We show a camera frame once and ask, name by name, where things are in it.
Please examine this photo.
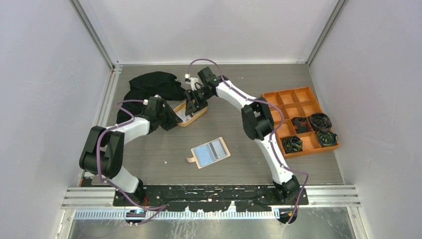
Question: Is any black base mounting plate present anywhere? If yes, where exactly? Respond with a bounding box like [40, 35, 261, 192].
[113, 185, 309, 213]

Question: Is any green patterned rolled tie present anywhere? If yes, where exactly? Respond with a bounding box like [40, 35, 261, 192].
[316, 131, 337, 147]
[281, 135, 303, 154]

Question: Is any yellow oval tray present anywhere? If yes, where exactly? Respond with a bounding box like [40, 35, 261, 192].
[173, 102, 208, 127]

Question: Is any aluminium front rail frame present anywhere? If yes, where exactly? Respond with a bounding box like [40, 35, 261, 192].
[61, 185, 361, 221]

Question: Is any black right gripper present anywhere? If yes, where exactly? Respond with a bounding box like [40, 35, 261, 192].
[184, 87, 213, 117]

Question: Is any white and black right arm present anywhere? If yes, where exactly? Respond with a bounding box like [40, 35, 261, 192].
[185, 67, 301, 205]

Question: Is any dark patterned rolled tie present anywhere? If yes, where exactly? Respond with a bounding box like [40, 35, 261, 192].
[291, 117, 310, 134]

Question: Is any credit card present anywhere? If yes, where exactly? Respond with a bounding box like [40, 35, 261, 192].
[176, 109, 200, 126]

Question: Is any black cloth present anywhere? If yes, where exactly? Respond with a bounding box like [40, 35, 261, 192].
[116, 71, 186, 123]

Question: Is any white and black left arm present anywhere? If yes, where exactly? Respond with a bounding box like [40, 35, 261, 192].
[79, 97, 182, 206]

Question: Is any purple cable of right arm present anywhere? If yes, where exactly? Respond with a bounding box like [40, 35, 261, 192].
[186, 58, 310, 225]

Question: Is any orange compartment tray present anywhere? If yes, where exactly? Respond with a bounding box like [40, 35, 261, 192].
[262, 87, 339, 158]

